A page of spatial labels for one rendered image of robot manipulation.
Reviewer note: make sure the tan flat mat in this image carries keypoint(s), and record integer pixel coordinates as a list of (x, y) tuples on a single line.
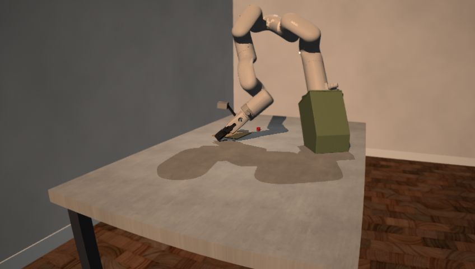
[(237, 135)]

